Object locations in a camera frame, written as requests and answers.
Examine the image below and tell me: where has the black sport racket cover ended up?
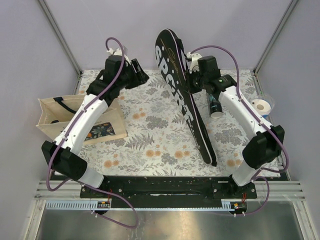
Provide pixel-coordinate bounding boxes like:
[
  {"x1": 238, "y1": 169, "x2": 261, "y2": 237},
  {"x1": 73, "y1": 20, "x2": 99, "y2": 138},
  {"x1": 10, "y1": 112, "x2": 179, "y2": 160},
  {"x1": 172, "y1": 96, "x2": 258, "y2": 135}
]
[{"x1": 154, "y1": 28, "x2": 217, "y2": 167}]

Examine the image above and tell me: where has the black shuttlecock tube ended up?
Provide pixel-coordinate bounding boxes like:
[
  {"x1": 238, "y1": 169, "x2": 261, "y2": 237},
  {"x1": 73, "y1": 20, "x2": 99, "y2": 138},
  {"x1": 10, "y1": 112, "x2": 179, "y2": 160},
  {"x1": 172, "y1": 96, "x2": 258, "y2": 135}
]
[{"x1": 206, "y1": 93, "x2": 223, "y2": 119}]

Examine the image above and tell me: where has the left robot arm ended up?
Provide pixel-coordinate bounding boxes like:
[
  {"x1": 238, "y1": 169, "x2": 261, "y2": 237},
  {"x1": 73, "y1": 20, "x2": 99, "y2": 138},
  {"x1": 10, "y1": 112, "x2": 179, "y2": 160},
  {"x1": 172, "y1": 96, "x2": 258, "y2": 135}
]
[{"x1": 41, "y1": 55, "x2": 149, "y2": 198}]

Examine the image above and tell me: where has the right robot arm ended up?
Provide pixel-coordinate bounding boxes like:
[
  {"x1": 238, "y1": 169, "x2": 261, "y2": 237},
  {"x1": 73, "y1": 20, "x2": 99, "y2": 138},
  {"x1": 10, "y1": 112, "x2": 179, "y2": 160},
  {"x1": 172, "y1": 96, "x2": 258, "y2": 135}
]
[{"x1": 185, "y1": 53, "x2": 285, "y2": 198}]

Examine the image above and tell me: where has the floral table mat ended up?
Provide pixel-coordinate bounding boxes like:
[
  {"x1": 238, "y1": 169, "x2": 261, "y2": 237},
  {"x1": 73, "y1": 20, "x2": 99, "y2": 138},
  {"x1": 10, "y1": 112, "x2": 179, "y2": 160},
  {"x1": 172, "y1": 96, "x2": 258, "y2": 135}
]
[{"x1": 49, "y1": 68, "x2": 283, "y2": 178}]

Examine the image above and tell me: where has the blue wrapped toilet paper roll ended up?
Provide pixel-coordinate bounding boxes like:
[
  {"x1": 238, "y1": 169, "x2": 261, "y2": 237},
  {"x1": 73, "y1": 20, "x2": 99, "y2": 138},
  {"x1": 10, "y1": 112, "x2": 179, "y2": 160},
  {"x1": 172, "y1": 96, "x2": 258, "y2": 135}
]
[{"x1": 251, "y1": 98, "x2": 272, "y2": 116}]

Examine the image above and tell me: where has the beige canvas tote bag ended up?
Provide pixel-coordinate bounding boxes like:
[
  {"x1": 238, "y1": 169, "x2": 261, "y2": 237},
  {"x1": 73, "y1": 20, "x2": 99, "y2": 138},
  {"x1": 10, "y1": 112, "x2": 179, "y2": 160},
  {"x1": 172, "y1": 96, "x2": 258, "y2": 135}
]
[{"x1": 36, "y1": 95, "x2": 127, "y2": 145}]

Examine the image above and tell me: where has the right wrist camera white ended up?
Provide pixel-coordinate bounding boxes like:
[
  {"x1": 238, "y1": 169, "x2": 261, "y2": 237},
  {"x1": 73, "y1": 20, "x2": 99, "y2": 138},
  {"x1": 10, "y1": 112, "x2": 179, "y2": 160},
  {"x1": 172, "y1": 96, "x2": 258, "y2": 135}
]
[{"x1": 186, "y1": 52, "x2": 203, "y2": 74}]

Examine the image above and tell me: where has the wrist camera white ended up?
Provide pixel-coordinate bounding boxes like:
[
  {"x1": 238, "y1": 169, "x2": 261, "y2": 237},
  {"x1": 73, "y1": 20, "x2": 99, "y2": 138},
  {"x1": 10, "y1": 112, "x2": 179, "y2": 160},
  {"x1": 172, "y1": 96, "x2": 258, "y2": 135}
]
[
  {"x1": 186, "y1": 52, "x2": 203, "y2": 74},
  {"x1": 106, "y1": 46, "x2": 132, "y2": 64}
]

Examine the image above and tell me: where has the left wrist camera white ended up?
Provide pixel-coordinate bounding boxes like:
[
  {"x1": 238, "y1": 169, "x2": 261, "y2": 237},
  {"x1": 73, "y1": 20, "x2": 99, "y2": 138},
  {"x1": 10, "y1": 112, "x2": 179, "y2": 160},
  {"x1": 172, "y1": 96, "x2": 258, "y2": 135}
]
[{"x1": 106, "y1": 46, "x2": 132, "y2": 64}]

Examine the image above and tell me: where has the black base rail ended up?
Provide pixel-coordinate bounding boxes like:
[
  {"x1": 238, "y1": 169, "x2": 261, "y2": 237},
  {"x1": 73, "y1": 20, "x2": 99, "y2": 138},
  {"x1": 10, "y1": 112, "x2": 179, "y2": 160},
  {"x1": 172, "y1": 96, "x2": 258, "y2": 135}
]
[{"x1": 79, "y1": 175, "x2": 258, "y2": 209}]

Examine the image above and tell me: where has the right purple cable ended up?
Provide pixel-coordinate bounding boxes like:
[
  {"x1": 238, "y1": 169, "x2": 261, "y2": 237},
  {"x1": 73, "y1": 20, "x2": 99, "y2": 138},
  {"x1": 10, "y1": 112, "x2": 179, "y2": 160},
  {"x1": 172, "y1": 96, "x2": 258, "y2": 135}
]
[{"x1": 191, "y1": 45, "x2": 291, "y2": 216}]

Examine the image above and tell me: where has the white slotted cable duct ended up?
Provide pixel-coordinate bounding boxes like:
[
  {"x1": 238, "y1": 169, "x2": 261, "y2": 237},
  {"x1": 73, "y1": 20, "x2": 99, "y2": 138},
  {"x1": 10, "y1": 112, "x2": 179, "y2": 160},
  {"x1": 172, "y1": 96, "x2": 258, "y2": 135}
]
[{"x1": 45, "y1": 200, "x2": 247, "y2": 212}]

